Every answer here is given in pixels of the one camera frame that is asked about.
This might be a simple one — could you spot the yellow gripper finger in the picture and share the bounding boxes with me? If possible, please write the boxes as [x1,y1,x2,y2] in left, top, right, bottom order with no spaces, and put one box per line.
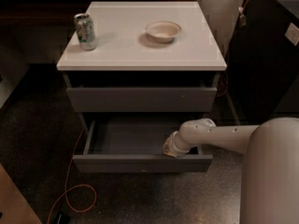
[163,140,178,157]

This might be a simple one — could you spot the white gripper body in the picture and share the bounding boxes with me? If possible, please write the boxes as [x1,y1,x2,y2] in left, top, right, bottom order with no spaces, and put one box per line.
[169,132,195,156]

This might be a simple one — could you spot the grey drawer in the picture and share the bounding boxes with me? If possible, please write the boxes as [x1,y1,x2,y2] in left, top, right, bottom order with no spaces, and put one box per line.
[66,85,217,112]
[73,113,213,173]

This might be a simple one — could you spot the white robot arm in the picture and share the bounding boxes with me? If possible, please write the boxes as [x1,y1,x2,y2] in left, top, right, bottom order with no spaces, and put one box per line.
[163,118,299,224]

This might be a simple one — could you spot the white top drawer cabinet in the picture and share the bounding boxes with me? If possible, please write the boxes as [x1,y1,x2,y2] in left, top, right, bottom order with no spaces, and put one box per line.
[57,2,227,126]

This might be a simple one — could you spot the grey top drawer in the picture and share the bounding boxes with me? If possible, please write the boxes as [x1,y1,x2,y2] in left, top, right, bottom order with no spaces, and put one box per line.
[66,85,217,112]

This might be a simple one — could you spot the white paper bowl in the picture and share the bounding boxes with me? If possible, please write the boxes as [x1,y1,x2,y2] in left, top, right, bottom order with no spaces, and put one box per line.
[146,21,181,43]

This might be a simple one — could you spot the black cabinet on right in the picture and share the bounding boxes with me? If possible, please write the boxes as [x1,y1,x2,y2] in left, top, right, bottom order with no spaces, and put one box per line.
[227,0,299,123]

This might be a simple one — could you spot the silver green soda can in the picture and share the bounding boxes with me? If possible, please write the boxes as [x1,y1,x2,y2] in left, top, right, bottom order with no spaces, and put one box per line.
[74,13,97,50]

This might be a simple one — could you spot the wooden board corner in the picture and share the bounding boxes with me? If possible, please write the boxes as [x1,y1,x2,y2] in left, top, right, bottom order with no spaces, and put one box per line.
[0,164,42,224]

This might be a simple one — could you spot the orange extension cable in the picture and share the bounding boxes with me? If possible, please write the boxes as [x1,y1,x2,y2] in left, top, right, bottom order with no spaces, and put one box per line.
[46,0,299,224]

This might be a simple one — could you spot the black cable plug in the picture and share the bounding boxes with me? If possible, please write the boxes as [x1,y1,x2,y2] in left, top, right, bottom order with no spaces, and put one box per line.
[50,211,70,224]

